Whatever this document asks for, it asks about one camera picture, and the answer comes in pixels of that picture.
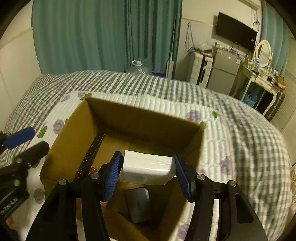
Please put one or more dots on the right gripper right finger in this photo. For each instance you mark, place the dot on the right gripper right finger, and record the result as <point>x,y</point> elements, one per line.
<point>237,219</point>

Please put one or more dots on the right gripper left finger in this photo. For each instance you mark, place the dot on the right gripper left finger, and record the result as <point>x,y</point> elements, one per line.
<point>56,219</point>

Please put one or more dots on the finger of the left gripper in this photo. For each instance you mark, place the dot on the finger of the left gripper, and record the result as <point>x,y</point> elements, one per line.
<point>32,155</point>
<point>16,139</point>

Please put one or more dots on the grey power bank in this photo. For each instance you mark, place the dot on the grey power bank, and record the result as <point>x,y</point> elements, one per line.
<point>138,204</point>

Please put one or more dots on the white charger block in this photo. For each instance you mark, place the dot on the white charger block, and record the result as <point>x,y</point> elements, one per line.
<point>147,169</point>

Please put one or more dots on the brown cardboard box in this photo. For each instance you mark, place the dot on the brown cardboard box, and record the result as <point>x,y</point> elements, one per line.
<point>126,128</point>

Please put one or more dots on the white louvered wardrobe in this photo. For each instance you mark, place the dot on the white louvered wardrobe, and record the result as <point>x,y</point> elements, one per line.
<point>284,119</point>

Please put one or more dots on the green curtain left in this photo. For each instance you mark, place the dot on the green curtain left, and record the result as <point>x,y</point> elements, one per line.
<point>72,36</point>

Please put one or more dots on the green curtain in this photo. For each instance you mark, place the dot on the green curtain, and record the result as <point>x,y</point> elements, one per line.
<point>72,36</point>
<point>276,31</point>

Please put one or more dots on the white dressing table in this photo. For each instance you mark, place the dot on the white dressing table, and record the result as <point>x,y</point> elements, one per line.
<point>258,92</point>

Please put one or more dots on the clear water jug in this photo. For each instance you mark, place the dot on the clear water jug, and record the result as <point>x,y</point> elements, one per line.
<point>141,66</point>

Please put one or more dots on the silver small fridge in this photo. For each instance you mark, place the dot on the silver small fridge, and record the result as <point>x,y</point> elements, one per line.
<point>223,73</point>

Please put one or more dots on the white suitcase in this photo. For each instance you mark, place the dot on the white suitcase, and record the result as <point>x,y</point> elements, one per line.
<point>199,69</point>

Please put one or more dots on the white oval mirror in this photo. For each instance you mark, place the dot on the white oval mirror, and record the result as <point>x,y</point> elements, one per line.
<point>263,53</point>

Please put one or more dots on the green curtain right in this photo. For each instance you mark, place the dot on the green curtain right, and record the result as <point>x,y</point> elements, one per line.
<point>276,31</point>

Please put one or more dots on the black wall television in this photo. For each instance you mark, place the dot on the black wall television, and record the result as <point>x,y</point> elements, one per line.
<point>235,31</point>

